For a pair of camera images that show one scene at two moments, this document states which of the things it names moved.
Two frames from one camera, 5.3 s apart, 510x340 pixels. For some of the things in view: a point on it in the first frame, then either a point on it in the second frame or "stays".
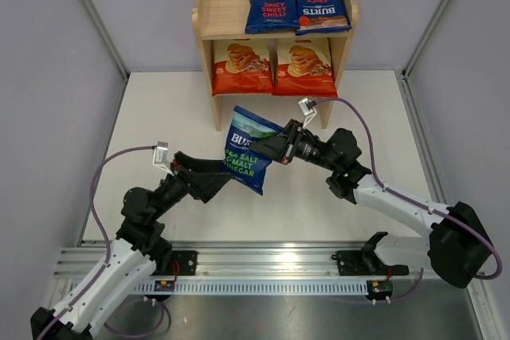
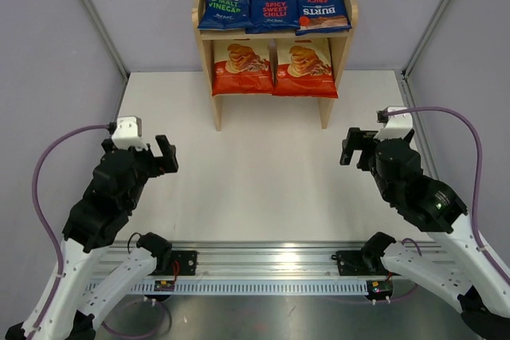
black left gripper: (202, 181) to (168, 164)
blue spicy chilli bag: (273, 5) stays
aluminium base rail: (405, 267) stays
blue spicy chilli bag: (321, 9) stays
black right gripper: (283, 147) to (358, 139)
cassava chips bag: (241, 66) stays
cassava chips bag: (304, 68) stays
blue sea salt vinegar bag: (246, 166) to (228, 4)
